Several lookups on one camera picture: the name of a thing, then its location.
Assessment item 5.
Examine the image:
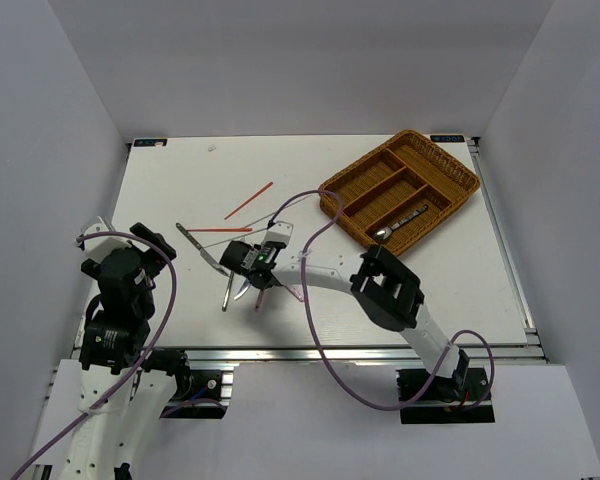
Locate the pink handle knife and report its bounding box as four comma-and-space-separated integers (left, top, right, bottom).
233, 280, 265, 312

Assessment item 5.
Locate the pink handle fork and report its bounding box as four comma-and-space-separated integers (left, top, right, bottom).
284, 285, 305, 303

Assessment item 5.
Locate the patterned handle steel knife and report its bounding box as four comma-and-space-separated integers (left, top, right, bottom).
175, 222, 229, 277

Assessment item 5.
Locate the all steel fork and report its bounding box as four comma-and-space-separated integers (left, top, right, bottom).
221, 272, 235, 312

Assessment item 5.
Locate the silver metal chopstick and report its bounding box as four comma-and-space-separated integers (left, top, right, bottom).
204, 227, 267, 248
244, 194, 307, 228

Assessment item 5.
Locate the patterned handle steel spoon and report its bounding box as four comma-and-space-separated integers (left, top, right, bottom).
372, 204, 429, 243

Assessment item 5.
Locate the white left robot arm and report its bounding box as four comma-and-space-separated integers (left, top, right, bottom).
60, 217, 192, 479

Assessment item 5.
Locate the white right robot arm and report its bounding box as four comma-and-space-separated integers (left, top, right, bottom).
220, 241, 468, 401

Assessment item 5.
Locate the lower orange chopstick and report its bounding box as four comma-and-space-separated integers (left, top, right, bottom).
185, 227, 253, 233

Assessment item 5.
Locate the orange chopstick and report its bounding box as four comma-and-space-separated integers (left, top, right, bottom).
223, 181, 274, 221
185, 227, 253, 233

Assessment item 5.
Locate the upper orange chopstick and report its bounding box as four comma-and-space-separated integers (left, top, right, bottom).
223, 181, 274, 221

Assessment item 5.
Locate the left blue corner label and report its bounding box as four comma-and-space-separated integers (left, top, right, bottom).
132, 138, 168, 148

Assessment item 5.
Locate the blue corner label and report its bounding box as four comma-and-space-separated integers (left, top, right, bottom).
132, 138, 168, 148
429, 134, 466, 143

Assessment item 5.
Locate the brown wicker cutlery tray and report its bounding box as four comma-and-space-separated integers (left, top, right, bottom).
320, 129, 480, 256

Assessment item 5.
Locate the right blue corner label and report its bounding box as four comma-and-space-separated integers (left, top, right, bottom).
429, 134, 466, 143

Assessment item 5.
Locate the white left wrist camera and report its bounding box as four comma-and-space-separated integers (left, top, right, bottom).
74, 216, 130, 264

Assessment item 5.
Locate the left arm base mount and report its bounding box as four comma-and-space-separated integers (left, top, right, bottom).
156, 349, 228, 420

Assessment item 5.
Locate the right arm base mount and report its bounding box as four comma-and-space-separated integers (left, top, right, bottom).
400, 368, 495, 425

